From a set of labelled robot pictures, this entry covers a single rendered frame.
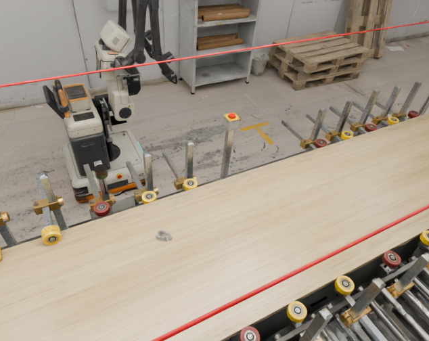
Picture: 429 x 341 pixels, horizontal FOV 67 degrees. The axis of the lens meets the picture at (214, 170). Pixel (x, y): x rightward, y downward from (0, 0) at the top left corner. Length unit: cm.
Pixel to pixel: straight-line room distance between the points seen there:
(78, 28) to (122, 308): 333
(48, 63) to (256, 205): 316
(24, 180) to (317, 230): 264
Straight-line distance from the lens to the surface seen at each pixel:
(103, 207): 182
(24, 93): 447
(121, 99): 273
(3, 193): 344
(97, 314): 151
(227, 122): 187
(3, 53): 426
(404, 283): 184
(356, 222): 195
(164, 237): 164
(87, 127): 261
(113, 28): 255
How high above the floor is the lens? 226
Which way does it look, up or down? 43 degrees down
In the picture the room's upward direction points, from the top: 6 degrees clockwise
